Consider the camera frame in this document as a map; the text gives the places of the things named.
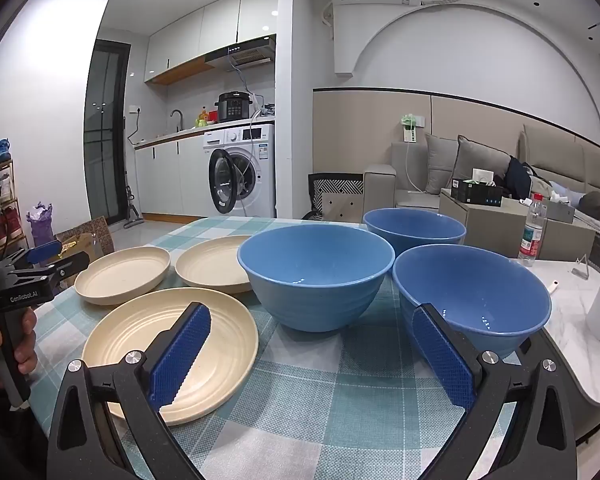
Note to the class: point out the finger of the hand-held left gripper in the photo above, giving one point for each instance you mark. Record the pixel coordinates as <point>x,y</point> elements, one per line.
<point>45,250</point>
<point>72,262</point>

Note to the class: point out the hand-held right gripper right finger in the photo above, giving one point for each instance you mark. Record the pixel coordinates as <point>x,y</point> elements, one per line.
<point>442,355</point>

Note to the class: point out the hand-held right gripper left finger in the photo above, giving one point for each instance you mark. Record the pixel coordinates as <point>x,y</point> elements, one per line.
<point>180,355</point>

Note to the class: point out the cream round plate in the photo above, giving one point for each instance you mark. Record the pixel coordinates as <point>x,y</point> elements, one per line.
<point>122,272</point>
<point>210,262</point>
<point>120,330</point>

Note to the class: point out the blue ribbed bowl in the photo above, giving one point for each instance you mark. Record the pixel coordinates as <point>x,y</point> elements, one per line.
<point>315,285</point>
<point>410,225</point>
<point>470,290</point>

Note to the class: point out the person's left hand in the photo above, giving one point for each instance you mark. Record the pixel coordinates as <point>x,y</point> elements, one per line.
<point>27,340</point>

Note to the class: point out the yellow brown cardboard box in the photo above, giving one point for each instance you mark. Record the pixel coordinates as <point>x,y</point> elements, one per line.
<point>80,242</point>

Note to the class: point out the purple plastic bag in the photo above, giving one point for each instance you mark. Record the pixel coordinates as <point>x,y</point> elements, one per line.
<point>40,227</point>

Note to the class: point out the patterned brown cardboard sheet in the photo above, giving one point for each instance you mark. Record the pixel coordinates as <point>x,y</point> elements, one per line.
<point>102,235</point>

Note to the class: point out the wooden shoe rack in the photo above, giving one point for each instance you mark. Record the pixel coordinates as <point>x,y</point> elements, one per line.
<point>10,215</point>

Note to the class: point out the upright vacuum cleaner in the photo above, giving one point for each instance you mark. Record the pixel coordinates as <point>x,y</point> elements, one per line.
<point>132,215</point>

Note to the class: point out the teal checked tablecloth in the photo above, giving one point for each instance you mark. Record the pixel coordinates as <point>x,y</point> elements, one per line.
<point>330,400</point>

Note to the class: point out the black framed glass door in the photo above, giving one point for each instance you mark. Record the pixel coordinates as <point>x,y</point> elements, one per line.
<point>105,135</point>

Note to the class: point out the white base cabinets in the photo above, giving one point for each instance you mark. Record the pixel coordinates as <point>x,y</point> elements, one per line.
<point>170,175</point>

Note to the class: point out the grey coffee table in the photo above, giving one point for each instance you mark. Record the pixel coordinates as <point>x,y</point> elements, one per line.
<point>485,225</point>

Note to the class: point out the clear water bottle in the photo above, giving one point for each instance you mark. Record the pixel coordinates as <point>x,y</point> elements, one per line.
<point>530,240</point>

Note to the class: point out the black box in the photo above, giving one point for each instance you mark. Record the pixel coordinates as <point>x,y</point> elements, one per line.
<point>472,192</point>

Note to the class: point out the clear acrylic stand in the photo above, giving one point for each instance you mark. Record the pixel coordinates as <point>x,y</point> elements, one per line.
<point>585,269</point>

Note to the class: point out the black kitchen faucet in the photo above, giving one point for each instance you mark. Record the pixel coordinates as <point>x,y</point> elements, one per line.
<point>181,122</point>

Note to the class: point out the grey sofa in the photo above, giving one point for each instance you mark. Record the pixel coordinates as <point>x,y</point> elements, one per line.
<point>380,185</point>

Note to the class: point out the grey tissue box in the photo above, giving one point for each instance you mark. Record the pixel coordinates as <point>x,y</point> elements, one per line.
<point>557,211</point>

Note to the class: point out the small white box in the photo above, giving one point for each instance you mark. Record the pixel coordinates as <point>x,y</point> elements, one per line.
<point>482,175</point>

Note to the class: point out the grey sofa cushion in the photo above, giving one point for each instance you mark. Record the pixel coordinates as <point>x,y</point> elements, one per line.
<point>480,155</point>
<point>440,165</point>

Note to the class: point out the white washing machine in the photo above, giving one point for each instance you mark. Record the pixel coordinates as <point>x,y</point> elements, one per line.
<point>260,180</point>

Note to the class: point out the dark clothes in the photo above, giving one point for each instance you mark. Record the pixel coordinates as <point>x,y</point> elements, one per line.
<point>517,175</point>

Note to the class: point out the black pressure cooker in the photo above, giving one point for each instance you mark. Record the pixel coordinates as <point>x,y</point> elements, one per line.
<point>232,107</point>

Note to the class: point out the range hood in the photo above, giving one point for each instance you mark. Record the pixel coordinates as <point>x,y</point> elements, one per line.
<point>245,52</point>

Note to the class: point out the green white wall charger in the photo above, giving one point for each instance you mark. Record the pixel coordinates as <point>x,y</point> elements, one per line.
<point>410,132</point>

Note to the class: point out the white wall cabinets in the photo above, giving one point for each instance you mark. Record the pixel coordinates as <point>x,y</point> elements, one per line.
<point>195,35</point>

